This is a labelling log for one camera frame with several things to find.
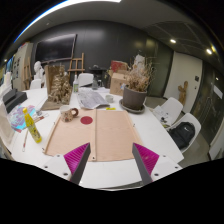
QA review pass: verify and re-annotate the dark red round coaster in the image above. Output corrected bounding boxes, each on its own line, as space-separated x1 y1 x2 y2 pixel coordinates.
80 116 93 125

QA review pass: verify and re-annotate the white chair with papers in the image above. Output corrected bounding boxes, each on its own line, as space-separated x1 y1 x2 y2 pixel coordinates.
153 97 183 126

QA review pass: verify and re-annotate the small white cup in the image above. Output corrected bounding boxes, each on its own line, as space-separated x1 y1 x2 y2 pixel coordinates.
105 95 114 103

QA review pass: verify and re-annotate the wooden easel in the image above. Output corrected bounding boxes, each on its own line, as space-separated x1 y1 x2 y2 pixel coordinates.
68 54 85 75

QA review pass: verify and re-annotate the white plaster bust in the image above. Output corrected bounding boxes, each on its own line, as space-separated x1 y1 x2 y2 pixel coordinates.
34 61 44 79

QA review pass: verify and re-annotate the white chair with backpack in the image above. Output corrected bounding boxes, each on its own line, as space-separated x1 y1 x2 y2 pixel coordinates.
167 113 201 152

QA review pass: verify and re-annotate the printed newspaper sheet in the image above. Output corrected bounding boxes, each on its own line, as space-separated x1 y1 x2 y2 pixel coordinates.
77 89 109 109

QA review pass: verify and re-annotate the yellow marker pen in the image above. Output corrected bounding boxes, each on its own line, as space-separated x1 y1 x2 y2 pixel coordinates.
106 107 116 110

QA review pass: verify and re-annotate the cardboard box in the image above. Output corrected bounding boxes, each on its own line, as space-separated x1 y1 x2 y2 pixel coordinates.
110 73 127 96

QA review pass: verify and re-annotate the black wall screen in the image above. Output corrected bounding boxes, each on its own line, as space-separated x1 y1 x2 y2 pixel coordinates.
35 34 76 62

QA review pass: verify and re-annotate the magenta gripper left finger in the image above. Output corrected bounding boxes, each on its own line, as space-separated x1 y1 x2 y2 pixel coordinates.
64 143 91 185

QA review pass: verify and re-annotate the colourful picture book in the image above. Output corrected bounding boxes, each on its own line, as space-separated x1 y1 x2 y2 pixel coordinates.
8 104 49 134

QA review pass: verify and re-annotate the wooden figure mannequin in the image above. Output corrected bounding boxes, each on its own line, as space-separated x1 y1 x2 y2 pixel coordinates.
178 81 188 106

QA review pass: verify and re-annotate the black box stack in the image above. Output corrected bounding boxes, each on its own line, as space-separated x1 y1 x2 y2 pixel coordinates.
3 89 27 113

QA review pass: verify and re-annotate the grey pot with dried plant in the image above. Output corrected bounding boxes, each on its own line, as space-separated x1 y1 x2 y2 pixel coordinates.
123 54 155 111

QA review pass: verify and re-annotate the yellow plastic bottle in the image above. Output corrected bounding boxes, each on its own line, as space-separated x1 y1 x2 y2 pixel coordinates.
23 108 42 143

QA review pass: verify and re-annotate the grey round plant saucer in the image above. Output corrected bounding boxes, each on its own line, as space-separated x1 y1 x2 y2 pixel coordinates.
118 98 146 115

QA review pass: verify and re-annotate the brown carved wooden sculpture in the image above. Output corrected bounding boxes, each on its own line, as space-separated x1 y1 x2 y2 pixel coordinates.
42 65 72 111

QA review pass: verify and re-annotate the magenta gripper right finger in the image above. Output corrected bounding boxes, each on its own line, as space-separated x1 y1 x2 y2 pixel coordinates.
132 143 159 185

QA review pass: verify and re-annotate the wooden pencil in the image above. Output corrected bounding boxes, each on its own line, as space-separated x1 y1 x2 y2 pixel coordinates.
22 129 28 152

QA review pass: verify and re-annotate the clear bottle with green label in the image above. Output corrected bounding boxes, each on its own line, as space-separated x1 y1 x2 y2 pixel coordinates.
73 75 79 93

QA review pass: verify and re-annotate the white chair behind table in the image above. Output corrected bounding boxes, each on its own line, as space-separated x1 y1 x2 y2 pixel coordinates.
78 73 94 87

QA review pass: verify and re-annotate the black backpack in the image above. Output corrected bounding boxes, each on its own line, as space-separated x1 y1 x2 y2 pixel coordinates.
168 122 195 149

